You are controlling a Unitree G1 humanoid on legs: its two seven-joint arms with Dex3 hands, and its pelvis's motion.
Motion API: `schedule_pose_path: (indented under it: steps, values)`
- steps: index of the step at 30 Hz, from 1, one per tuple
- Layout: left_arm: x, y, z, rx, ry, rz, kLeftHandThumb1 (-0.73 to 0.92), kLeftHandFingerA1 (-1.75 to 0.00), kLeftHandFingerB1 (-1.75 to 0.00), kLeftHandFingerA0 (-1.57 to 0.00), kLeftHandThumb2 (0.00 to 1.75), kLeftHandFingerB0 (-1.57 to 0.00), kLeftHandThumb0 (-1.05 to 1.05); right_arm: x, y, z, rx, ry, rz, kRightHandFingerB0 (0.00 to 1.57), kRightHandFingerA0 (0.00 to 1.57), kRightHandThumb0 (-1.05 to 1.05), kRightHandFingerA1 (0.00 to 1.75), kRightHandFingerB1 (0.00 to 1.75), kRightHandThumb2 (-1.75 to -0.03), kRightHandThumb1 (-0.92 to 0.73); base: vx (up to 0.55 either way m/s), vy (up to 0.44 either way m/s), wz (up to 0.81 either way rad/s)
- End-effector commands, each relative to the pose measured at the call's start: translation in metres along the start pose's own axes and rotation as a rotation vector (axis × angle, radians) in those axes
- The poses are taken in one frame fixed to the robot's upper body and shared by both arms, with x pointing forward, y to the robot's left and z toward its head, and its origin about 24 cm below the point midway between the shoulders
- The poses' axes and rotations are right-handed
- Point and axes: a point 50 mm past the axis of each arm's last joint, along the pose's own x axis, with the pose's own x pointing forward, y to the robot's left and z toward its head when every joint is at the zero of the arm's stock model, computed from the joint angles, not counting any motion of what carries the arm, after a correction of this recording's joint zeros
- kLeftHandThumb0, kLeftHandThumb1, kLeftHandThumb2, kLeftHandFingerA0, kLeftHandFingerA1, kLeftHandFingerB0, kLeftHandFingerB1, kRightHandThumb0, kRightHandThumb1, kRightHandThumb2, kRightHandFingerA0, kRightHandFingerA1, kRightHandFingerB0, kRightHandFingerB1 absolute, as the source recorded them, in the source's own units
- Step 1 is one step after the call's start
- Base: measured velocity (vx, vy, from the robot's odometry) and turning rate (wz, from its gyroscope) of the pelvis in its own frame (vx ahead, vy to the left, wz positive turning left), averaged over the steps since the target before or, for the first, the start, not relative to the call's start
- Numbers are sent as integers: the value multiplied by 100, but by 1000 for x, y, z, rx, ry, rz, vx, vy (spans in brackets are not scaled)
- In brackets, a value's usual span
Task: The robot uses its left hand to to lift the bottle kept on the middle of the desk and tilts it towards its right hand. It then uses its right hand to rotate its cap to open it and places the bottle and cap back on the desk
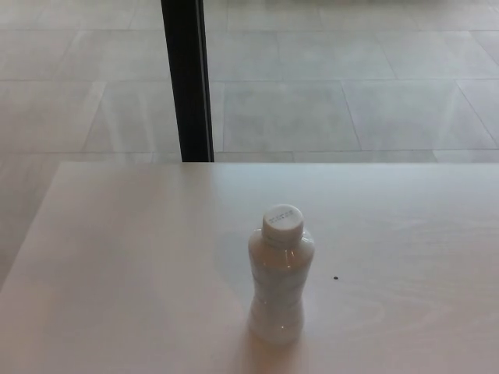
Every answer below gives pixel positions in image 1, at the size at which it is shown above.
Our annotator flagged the white screw cap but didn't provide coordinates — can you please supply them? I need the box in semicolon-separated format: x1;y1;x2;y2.
261;204;305;241

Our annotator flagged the white plastic bottle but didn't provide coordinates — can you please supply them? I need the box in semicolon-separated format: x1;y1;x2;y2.
247;225;316;346

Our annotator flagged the black vertical window post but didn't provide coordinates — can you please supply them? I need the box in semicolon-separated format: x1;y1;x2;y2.
161;0;215;163

